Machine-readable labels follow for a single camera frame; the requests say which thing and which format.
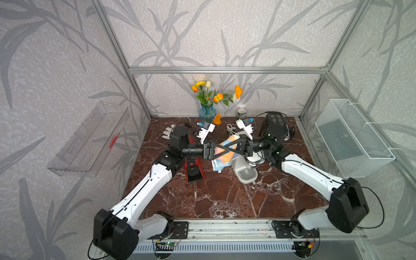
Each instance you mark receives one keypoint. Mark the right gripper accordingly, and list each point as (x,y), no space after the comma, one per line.
(248,147)

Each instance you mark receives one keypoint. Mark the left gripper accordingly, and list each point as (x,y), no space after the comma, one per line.
(208,147)

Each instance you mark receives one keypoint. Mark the red coffee machine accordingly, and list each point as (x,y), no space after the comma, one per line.
(193,168)

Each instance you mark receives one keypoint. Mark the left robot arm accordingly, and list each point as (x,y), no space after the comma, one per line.
(118,231)

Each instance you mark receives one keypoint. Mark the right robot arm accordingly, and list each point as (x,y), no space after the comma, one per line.
(347,203)

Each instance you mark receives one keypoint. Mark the white coffee machine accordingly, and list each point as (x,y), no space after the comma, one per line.
(245,167)

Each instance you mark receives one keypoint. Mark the black coffee machine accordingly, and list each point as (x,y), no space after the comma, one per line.
(276,120)

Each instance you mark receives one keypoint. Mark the small green can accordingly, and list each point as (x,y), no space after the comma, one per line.
(241,113)

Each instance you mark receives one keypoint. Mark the blue glass vase with flowers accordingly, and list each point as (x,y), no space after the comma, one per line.
(208,98)

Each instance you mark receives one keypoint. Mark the white work glove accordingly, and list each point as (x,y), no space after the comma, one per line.
(167,132)

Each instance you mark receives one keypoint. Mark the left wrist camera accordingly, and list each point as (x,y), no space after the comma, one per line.
(205,129)

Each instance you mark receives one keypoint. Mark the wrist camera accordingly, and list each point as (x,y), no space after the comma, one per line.
(246,126)
(205,129)

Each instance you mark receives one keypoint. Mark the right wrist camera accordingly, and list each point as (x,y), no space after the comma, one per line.
(246,126)

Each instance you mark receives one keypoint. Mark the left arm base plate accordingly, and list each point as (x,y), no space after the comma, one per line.
(174,230)

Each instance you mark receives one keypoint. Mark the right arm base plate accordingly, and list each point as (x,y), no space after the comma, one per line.
(293,230)

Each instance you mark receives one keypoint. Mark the white wire basket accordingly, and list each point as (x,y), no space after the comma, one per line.
(355,146)

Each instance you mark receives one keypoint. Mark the clear plastic wall shelf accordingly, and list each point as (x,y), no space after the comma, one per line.
(86,151)

